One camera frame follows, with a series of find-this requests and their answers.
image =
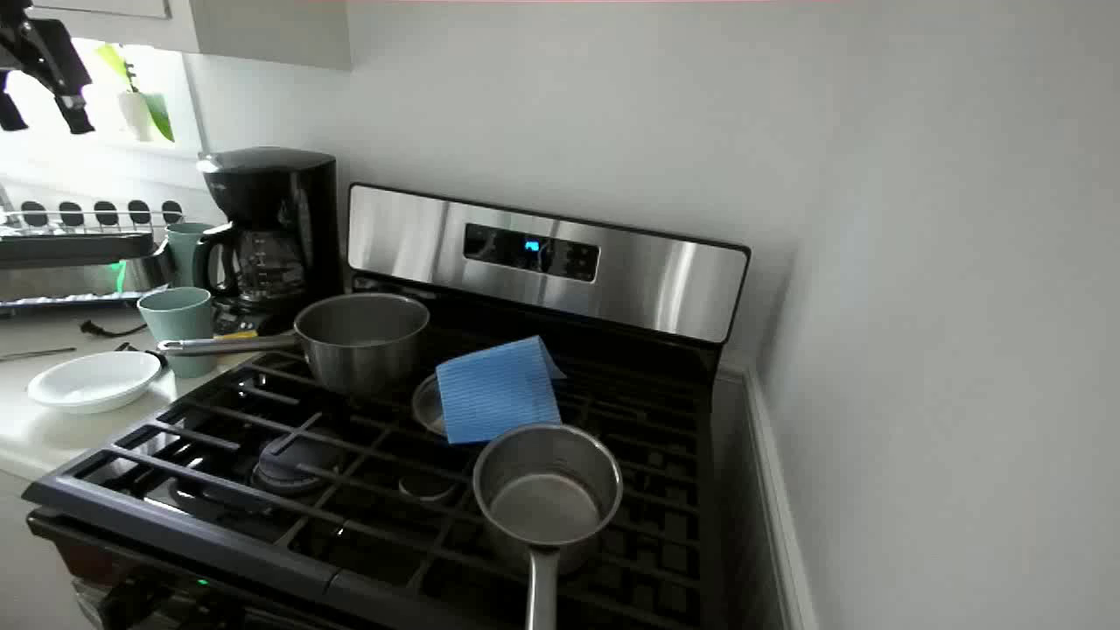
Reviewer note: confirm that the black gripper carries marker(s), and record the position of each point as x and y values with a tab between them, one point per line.
38	48

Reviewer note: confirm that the small steel saucepan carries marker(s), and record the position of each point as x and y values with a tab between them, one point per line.
549	512

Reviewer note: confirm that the glass coffee carafe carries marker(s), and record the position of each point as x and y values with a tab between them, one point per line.
251	266

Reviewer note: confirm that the white shallow bowl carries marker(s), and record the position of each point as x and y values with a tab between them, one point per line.
94	380

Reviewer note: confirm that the black burner cap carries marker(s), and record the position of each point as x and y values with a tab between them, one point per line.
292	464
424	485

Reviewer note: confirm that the silver toaster oven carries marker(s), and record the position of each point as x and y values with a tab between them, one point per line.
70	262

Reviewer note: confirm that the teal cup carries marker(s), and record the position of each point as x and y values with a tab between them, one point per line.
188	251

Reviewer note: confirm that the teal ceramic mug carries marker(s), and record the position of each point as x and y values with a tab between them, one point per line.
175	316

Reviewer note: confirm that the black drip coffee maker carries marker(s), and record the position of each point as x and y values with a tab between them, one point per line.
283	193

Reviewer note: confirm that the blue woven dish cloth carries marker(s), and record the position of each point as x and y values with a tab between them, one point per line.
496	388

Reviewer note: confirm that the green white bottle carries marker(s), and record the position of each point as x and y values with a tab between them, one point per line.
142	109

